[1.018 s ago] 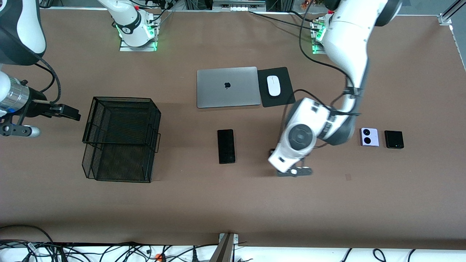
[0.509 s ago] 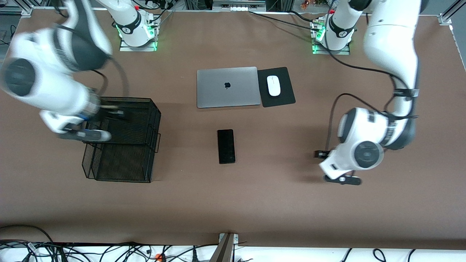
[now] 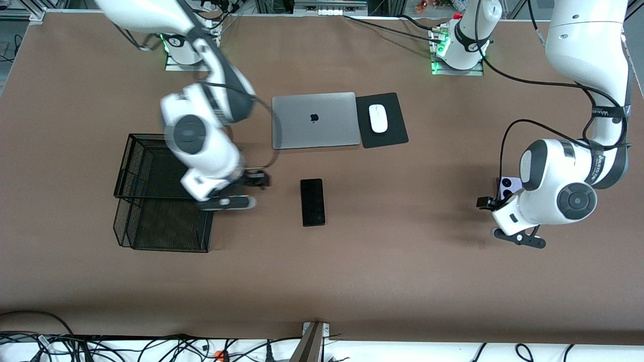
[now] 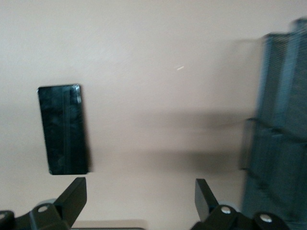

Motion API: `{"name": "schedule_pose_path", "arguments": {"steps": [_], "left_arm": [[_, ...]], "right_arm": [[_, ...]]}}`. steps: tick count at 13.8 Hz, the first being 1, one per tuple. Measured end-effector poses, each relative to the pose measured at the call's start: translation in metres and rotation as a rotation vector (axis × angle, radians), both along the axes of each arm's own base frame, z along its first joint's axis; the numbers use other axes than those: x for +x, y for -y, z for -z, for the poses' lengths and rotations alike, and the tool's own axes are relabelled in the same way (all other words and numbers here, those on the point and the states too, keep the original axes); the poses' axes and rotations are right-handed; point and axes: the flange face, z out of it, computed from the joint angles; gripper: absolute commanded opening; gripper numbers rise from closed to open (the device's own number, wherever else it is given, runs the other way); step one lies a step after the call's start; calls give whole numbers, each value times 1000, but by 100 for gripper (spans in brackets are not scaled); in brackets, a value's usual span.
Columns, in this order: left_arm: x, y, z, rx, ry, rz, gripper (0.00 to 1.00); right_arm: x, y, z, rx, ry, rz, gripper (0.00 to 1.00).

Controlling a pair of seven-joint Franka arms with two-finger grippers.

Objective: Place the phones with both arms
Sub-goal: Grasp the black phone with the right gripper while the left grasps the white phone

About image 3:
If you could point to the grey metal camera mount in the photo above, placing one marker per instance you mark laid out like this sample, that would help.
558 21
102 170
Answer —
309 344

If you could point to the black mouse pad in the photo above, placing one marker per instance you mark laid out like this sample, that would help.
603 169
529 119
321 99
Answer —
395 136

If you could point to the black mesh two-tier tray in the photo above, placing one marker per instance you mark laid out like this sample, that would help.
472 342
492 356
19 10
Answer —
166 231

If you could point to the lilac flip phone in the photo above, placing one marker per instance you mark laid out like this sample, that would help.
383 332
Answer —
508 185

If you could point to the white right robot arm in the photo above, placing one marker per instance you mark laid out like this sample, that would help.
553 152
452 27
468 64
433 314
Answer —
201 146

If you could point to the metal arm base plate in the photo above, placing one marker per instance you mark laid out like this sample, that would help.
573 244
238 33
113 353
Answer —
473 72
176 67

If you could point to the white computer mouse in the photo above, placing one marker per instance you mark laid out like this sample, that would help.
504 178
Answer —
378 118

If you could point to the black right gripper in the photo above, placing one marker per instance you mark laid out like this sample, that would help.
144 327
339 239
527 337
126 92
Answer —
256 179

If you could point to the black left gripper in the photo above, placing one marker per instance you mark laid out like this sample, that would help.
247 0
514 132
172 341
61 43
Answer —
486 202

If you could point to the grey socket box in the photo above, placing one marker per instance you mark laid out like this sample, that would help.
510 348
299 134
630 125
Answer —
329 6

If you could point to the silver closed laptop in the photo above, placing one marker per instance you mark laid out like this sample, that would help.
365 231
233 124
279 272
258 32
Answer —
312 130

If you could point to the black bar smartphone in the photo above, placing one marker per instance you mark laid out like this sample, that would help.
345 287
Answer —
313 203

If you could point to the aluminium frame post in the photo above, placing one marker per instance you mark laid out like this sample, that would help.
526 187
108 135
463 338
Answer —
25 15

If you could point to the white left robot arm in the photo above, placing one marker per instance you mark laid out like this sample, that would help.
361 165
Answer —
583 45

